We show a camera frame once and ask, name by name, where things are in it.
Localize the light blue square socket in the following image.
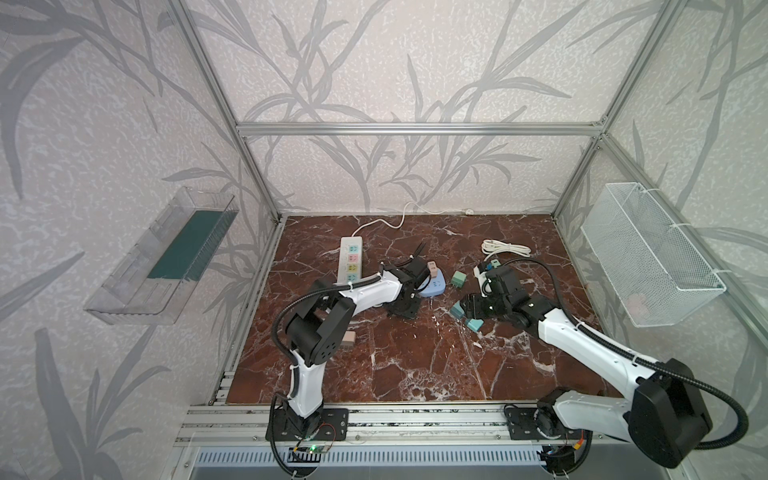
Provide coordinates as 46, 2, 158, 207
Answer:
418, 269, 446, 298

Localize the teal cube charger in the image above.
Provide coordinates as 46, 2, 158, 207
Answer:
449, 302, 465, 320
466, 319, 484, 333

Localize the white multicolour power strip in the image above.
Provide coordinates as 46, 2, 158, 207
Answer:
337, 236, 363, 283

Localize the teal blue power strip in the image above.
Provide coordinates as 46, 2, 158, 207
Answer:
473, 264, 487, 285

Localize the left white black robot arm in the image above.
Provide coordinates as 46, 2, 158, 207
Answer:
271, 255, 431, 422

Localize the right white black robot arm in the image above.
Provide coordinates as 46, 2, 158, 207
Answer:
460, 260, 750, 468

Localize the light green cube charger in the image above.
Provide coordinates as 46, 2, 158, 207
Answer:
450, 271, 467, 289

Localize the coiled white cable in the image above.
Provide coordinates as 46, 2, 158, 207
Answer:
481, 239, 533, 260

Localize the white power strip cable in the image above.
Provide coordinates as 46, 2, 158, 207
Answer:
351, 202, 475, 238

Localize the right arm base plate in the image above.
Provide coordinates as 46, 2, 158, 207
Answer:
503, 403, 586, 443

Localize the white wire mesh basket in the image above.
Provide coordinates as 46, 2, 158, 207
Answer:
581, 182, 727, 328

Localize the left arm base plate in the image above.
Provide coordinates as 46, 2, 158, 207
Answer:
265, 408, 350, 442

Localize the clear plastic wall tray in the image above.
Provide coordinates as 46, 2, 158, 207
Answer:
84, 187, 239, 326

